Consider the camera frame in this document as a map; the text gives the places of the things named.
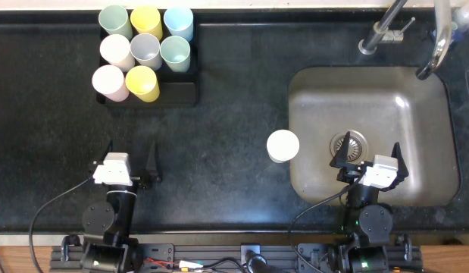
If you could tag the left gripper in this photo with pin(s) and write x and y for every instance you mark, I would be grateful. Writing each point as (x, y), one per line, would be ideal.
(139, 181)

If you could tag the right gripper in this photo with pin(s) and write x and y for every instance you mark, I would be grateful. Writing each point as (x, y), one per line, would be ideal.
(349, 173)

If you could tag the yellow cup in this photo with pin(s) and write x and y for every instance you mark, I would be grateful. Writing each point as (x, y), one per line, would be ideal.
(141, 81)
(145, 19)

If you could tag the pink cup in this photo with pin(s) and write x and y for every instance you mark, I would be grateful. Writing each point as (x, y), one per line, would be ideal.
(108, 80)

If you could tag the white cup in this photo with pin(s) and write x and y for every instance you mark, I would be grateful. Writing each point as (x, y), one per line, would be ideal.
(282, 146)
(114, 49)

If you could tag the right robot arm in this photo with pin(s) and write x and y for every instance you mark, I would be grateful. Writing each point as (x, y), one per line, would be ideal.
(374, 220)

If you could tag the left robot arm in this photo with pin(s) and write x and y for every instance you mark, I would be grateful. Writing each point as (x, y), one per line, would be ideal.
(97, 220)

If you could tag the steel sink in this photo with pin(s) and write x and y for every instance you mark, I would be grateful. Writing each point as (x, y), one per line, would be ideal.
(408, 113)

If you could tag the black tray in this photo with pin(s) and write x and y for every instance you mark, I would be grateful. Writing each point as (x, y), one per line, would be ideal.
(177, 93)

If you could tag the grey cup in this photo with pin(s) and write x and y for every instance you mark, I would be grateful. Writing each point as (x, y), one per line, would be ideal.
(145, 47)

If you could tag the green cup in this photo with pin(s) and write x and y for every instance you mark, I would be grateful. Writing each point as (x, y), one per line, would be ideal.
(175, 51)
(113, 19)

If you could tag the steel tap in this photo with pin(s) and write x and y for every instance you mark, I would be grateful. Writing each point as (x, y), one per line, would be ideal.
(374, 34)

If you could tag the blue cup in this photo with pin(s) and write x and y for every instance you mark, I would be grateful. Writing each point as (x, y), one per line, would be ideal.
(178, 21)

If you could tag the blue soap bottle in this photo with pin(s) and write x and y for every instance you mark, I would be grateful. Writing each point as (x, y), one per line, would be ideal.
(465, 17)

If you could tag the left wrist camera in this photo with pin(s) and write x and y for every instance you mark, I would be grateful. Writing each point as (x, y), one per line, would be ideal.
(113, 168)

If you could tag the mounting rail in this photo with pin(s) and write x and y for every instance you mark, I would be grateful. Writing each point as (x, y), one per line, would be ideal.
(219, 254)

